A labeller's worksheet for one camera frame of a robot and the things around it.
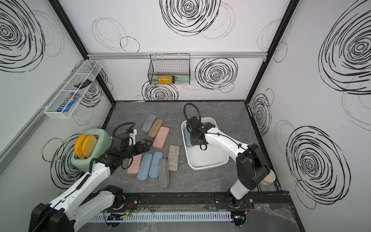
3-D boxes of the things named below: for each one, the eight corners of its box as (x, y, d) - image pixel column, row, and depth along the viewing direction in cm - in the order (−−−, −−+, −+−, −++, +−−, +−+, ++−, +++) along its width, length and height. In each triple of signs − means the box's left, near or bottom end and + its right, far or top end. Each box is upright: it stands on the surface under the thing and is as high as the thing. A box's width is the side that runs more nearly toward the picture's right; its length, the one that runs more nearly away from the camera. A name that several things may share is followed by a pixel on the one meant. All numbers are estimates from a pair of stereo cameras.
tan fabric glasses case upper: (147, 136, 100) (146, 134, 98) (156, 120, 110) (155, 118, 108) (155, 138, 99) (154, 136, 97) (163, 122, 109) (163, 119, 107)
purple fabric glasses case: (140, 130, 103) (139, 128, 101) (150, 115, 112) (149, 113, 110) (147, 132, 102) (146, 130, 100) (156, 117, 111) (156, 114, 109)
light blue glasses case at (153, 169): (149, 178, 82) (148, 176, 80) (153, 152, 92) (152, 151, 90) (160, 178, 82) (159, 176, 80) (163, 152, 92) (162, 151, 90)
